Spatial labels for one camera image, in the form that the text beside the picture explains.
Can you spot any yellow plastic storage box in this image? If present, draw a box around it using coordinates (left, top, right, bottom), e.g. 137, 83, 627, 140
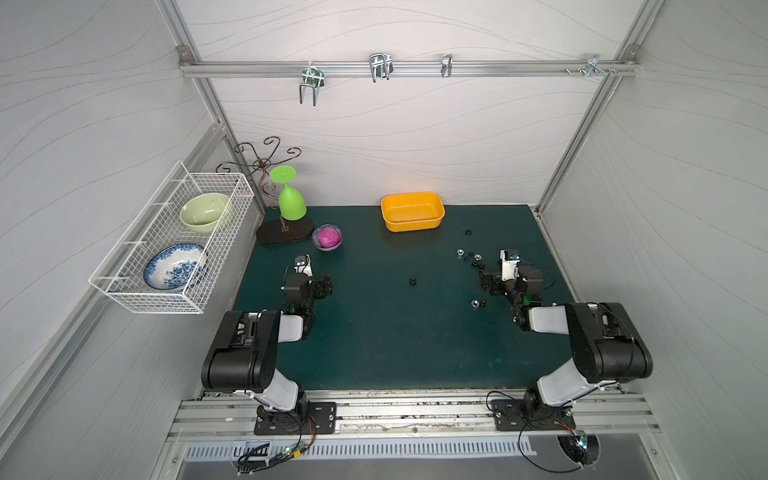
380, 192, 445, 233

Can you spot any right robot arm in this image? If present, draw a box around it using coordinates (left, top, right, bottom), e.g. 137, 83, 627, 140
479, 260, 653, 415

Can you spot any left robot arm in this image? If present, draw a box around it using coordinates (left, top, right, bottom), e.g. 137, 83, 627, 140
201, 273, 333, 419

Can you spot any black nut cluster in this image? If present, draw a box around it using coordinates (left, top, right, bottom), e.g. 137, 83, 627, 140
464, 252, 485, 269

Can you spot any purple ball in bowl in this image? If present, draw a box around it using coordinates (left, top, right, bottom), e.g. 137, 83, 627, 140
312, 224, 343, 252

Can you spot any black metal cup stand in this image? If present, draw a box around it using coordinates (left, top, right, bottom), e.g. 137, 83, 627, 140
215, 136, 314, 246

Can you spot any green plastic goblet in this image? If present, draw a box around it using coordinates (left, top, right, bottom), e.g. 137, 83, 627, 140
269, 165, 307, 221

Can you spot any light green bowl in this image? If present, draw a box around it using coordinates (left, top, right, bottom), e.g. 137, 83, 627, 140
179, 192, 233, 235

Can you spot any blue white patterned bowl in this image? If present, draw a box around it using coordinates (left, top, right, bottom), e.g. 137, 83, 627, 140
143, 243, 207, 292

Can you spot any metal hook left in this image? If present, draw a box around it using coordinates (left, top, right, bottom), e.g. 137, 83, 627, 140
299, 66, 325, 106

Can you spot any metal hook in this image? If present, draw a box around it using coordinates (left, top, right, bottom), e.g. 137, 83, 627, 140
368, 53, 394, 83
563, 54, 612, 78
299, 66, 325, 106

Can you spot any metal hook right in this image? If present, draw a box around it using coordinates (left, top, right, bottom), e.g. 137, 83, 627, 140
563, 54, 612, 78

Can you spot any metal hook middle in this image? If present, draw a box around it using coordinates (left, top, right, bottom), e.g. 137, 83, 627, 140
368, 53, 394, 83

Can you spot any aluminium crossbar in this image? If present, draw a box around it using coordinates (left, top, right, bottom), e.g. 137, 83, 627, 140
179, 59, 641, 80

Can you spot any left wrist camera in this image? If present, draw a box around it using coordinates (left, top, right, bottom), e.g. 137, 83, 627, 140
294, 254, 313, 277

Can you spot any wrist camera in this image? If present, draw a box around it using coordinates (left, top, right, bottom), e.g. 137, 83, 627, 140
294, 254, 313, 277
500, 249, 520, 282

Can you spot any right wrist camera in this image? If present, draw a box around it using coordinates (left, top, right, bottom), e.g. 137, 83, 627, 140
500, 249, 520, 282

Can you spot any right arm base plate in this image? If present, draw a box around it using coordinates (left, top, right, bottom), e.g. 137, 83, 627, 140
486, 397, 576, 432

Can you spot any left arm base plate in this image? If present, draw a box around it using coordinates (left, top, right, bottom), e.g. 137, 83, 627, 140
253, 401, 338, 436

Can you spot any white wire basket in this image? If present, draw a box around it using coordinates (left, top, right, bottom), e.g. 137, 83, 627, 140
89, 162, 254, 315

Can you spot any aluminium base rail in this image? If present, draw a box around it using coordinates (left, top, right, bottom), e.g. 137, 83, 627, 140
167, 388, 662, 441

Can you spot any white slotted cable duct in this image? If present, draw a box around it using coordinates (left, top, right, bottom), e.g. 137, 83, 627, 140
184, 436, 537, 463

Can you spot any metal bracket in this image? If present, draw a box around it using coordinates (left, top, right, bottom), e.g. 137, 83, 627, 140
441, 54, 453, 78

